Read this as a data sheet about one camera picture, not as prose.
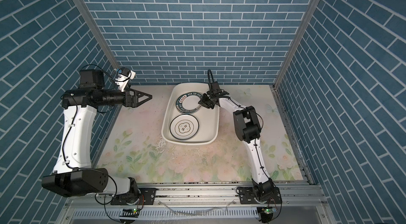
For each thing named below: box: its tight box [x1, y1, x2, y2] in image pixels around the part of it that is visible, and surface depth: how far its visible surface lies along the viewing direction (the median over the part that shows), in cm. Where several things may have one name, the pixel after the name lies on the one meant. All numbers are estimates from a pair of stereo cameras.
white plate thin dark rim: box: [169, 114, 200, 141], surface depth 98 cm
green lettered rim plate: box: [175, 91, 203, 114], surface depth 110 cm
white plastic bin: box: [161, 82, 220, 146], surface depth 101 cm
